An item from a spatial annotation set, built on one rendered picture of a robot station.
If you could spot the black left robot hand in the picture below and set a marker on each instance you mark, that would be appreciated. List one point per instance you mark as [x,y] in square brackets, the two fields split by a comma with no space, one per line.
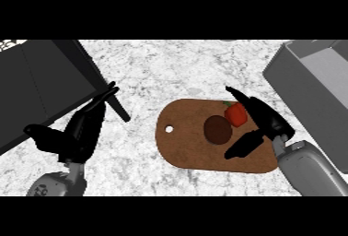
[82,129]

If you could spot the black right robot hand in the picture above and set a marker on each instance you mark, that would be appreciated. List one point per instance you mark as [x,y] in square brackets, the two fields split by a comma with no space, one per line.
[267,118]

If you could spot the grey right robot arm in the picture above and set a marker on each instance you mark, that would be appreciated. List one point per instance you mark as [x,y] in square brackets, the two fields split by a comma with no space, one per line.
[305,167]

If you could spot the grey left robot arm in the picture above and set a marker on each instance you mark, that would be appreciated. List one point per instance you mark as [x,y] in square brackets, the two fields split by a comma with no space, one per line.
[57,181]

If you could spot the dark brown cupcake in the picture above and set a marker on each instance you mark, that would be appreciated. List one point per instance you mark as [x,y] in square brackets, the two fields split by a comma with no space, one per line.
[217,129]

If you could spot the grey cardboard box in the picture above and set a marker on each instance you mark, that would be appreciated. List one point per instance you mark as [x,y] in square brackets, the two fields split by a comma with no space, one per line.
[312,95]

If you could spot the brown wooden cutting board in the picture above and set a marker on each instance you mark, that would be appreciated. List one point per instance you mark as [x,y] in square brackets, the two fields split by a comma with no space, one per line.
[203,138]

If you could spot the red bell pepper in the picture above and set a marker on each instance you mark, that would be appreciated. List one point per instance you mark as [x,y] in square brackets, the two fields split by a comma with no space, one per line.
[236,115]

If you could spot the dark grey appliance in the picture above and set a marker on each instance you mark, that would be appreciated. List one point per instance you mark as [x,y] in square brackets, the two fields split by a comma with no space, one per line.
[43,86]

